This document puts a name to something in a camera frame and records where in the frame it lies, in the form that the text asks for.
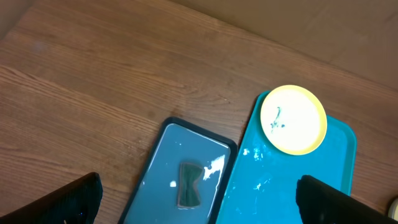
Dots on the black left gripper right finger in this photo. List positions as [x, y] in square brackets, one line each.
[320, 203]

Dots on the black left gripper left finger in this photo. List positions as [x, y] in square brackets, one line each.
[76, 202]

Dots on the yellow plate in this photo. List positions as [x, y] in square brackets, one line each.
[393, 209]
[293, 120]

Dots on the teal serving tray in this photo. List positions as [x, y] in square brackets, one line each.
[262, 185]

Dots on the dark blue water tray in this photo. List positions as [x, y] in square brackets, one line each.
[154, 198]

